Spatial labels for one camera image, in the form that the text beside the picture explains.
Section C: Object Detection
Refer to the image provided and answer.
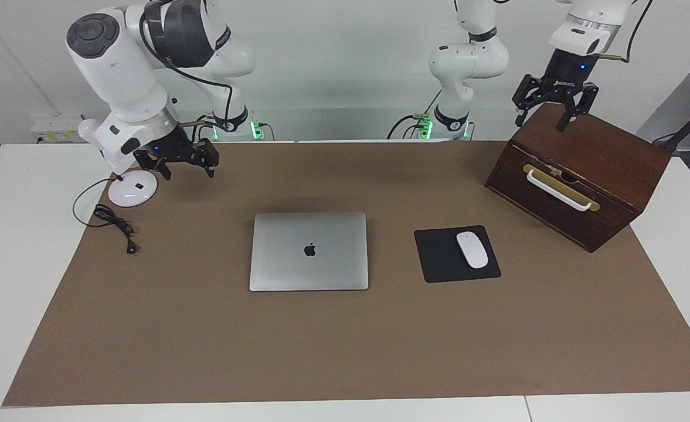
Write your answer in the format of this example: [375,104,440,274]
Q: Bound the black mouse pad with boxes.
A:
[414,225,502,284]

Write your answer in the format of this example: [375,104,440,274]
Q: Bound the dark left gripper cable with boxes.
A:
[600,0,654,63]

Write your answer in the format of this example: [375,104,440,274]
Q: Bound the black arm base cable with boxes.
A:
[192,114,275,142]
[387,89,443,140]

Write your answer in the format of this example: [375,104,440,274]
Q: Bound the dark brown wooden box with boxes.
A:
[484,96,672,253]

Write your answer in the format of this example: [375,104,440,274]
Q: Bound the black camera stand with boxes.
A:
[652,94,690,153]

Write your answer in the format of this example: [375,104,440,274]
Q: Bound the dark right gripper cable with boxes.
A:
[140,6,235,141]

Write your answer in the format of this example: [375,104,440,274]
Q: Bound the white computer mouse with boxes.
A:
[456,232,490,269]

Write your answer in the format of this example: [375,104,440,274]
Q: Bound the black lamp power cable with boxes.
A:
[73,178,140,255]

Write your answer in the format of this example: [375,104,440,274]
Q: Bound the grey aluminium laptop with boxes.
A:
[249,212,369,292]

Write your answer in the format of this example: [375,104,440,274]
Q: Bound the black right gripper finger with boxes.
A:
[135,151,173,181]
[192,139,220,178]

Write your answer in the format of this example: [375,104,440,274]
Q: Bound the white desk lamp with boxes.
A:
[78,119,158,207]

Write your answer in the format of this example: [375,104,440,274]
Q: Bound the brass handle plate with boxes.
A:
[522,164,601,212]

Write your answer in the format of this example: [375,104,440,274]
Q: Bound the white box handle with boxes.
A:
[525,169,593,212]

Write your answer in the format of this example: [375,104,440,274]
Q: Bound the dark gripper cable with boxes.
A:
[600,0,654,63]
[140,6,235,141]

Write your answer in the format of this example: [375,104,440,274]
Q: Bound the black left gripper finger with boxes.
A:
[512,73,548,128]
[558,82,600,132]

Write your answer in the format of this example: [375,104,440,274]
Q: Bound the brown table mat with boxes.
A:
[2,141,690,407]

